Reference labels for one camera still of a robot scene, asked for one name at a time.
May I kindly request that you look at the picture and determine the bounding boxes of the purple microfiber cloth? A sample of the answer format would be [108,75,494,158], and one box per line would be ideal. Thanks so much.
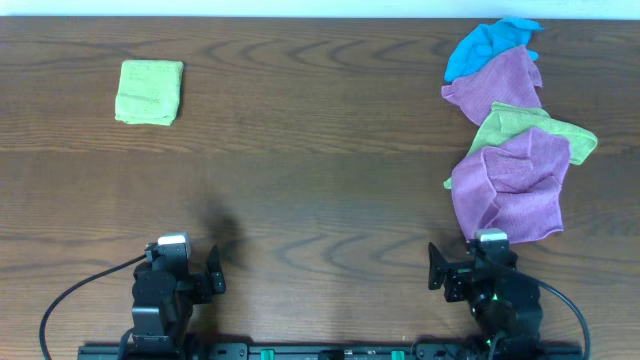
[451,128,571,243]

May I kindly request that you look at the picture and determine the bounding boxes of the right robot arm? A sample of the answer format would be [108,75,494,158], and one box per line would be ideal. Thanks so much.
[428,239,543,359]

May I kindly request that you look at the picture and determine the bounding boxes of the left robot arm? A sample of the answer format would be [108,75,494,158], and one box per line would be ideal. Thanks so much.
[117,243,226,359]

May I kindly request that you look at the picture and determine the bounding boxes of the loose green cloth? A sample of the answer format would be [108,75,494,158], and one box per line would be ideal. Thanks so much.
[443,102,598,204]

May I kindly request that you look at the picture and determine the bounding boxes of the folded green cloth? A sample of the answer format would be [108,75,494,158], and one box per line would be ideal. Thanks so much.
[115,60,184,126]

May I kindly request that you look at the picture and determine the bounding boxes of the purple cloth under blue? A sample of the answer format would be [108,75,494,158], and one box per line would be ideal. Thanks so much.
[441,46,543,125]

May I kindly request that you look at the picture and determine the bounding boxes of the blue crumpled cloth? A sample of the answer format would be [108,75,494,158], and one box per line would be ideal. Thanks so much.
[444,17,544,83]

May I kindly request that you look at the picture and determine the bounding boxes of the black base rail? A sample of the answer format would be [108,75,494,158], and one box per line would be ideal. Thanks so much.
[77,343,583,360]

